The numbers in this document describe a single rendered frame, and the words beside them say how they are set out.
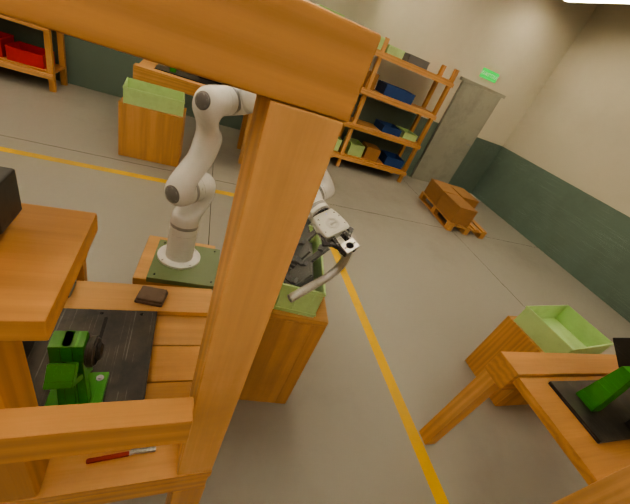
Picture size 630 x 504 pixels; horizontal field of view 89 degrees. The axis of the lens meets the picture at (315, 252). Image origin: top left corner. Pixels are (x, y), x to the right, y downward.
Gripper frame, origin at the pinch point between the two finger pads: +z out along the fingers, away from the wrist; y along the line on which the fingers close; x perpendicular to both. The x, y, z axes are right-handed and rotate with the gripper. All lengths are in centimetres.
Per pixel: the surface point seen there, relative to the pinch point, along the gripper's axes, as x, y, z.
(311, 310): 61, -2, -2
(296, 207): -56, -35, 12
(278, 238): -51, -38, 12
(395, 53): 173, 404, -318
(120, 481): 16, -84, 20
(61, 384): -5, -82, -3
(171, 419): -19, -63, 20
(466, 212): 295, 396, -60
